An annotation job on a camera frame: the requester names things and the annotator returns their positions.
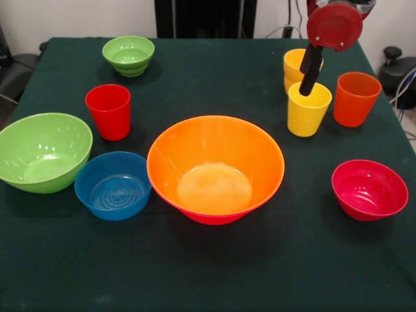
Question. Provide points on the black cabinet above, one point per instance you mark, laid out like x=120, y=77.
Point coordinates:
x=208, y=16

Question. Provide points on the large orange bowl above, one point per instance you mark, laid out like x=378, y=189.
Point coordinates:
x=211, y=146

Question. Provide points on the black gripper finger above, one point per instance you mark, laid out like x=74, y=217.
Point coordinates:
x=310, y=81
x=307, y=61

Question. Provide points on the orange cup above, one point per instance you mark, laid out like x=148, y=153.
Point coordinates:
x=352, y=110

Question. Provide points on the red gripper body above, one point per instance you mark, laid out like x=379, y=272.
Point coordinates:
x=334, y=27

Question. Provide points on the black power adapter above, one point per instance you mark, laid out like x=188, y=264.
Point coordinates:
x=287, y=32

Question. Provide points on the red bowl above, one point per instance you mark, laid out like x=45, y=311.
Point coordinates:
x=367, y=191

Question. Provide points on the blue bowl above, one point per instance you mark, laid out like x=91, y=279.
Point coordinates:
x=112, y=213

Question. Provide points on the large green bowl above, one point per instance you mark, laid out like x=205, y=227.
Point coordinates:
x=42, y=152

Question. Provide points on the red cup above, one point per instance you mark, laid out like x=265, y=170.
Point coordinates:
x=110, y=123

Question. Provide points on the small green bowl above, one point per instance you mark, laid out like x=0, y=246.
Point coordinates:
x=128, y=55

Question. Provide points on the black equipment base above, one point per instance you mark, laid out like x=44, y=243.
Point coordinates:
x=396, y=71

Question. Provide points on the black chair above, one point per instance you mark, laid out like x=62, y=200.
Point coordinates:
x=19, y=71

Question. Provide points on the dark green tablecloth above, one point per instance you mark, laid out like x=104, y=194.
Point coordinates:
x=208, y=260

